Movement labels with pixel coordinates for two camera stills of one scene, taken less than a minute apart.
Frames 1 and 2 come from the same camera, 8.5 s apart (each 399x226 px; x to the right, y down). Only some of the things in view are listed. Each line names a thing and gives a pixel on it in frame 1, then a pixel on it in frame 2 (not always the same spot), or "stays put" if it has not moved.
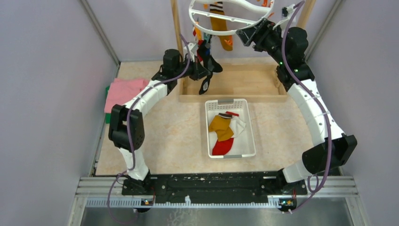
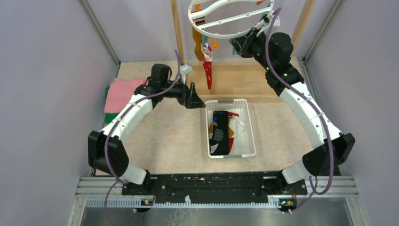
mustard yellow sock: (220, 23) to (197, 35)
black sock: (210, 64) to (219, 143)
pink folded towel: (122, 91) stays put
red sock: (194, 33) to (207, 54)
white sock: (236, 125) stays put
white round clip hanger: (252, 4) to (198, 8)
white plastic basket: (244, 144) stays put
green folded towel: (107, 115) stays put
